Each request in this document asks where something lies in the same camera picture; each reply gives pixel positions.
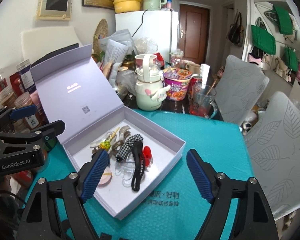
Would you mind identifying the glass mug red drink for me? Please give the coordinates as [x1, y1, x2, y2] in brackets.
[189, 84, 218, 119]

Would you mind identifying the grey leaf chair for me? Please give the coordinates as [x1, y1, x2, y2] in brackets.
[215, 55, 270, 126]
[244, 92, 300, 219]

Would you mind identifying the pink white cup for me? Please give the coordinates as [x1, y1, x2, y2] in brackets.
[134, 54, 157, 67]

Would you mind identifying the green tote bag left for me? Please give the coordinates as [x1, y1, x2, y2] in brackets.
[251, 17, 276, 55]

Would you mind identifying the woven round mat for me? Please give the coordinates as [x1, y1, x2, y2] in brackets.
[93, 18, 109, 54]

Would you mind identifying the far grey leaf chair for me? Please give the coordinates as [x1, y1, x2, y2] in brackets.
[215, 55, 270, 126]

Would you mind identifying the paper document bag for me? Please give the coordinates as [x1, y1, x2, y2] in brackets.
[98, 29, 137, 87]

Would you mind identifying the teal bubble mailer mat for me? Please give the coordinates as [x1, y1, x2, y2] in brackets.
[37, 107, 253, 239]

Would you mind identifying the hanging dark handbag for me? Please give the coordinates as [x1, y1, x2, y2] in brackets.
[227, 11, 245, 47]

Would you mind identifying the near grey leaf chair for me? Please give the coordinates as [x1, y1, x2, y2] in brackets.
[244, 92, 300, 219]

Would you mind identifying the red hair clip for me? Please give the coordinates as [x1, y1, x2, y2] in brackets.
[142, 146, 153, 167]

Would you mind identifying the green tote bag upper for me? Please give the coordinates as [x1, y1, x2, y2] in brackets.
[264, 5, 293, 35]

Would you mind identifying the yellow pot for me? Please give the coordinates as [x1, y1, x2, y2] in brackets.
[113, 0, 143, 14]

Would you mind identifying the clear plastic spice jar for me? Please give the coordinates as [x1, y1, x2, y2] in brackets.
[14, 91, 44, 131]

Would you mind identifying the wall intercom panel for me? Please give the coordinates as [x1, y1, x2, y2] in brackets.
[36, 0, 72, 21]

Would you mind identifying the purple instant noodle cup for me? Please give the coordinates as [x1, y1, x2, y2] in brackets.
[163, 68, 193, 101]

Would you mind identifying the white green kettle bottle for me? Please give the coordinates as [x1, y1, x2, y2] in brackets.
[135, 54, 171, 111]

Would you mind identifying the white mini fridge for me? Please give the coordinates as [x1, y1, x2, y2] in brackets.
[115, 10, 179, 62]

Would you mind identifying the green tote bag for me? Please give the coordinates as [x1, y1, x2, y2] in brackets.
[283, 47, 298, 72]
[264, 5, 293, 35]
[251, 17, 276, 55]

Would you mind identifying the lavender gift box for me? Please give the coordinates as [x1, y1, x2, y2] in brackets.
[31, 45, 186, 219]

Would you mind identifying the black white gingham scrunchie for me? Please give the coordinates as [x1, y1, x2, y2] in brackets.
[116, 134, 143, 163]

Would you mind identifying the black long hair clip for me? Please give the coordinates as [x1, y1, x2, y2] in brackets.
[131, 141, 146, 192]

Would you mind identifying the brown door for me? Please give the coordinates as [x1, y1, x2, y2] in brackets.
[178, 4, 211, 64]

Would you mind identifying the beige hair claw clip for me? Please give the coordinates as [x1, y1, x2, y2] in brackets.
[90, 125, 130, 156]

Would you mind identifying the green tote bag lower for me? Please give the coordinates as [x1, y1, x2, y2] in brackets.
[283, 47, 298, 72]

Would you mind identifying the red soda can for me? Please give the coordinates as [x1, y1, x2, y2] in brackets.
[187, 74, 202, 100]

